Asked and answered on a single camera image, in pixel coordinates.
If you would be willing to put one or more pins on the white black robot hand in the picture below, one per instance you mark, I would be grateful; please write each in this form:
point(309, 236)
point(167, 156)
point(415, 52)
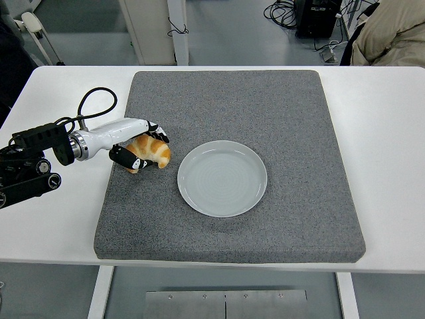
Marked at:
point(116, 131)

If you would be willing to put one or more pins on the golden brown croissant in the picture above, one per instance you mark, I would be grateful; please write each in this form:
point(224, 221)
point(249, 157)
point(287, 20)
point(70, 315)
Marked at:
point(156, 149)

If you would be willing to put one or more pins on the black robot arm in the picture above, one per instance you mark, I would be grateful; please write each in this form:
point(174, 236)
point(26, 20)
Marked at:
point(33, 189)

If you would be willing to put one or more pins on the round grey plate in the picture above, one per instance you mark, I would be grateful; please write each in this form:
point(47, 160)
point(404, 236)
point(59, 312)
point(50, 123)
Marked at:
point(222, 179)

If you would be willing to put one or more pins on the grey metal plate with screws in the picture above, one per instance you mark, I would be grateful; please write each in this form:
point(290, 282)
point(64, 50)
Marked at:
point(199, 307)

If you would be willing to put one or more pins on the white cabinet panel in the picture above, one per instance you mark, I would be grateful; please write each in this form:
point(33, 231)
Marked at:
point(149, 33)

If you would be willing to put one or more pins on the grey speckled square mat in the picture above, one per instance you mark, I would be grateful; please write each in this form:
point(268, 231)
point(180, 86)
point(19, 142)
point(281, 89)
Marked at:
point(232, 106)

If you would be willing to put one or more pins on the chair with white armrest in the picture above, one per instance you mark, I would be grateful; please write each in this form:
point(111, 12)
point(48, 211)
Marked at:
point(31, 23)

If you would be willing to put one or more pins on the white table leg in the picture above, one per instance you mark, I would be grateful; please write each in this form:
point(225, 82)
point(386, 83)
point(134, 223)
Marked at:
point(99, 292)
point(348, 299)

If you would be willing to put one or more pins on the black computer case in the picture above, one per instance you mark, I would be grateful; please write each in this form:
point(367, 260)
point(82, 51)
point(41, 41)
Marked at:
point(315, 20)

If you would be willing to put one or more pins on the black chair back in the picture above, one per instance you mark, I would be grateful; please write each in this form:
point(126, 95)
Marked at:
point(348, 50)

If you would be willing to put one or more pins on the white upright post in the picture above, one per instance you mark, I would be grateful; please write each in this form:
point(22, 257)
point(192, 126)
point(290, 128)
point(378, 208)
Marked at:
point(181, 46)

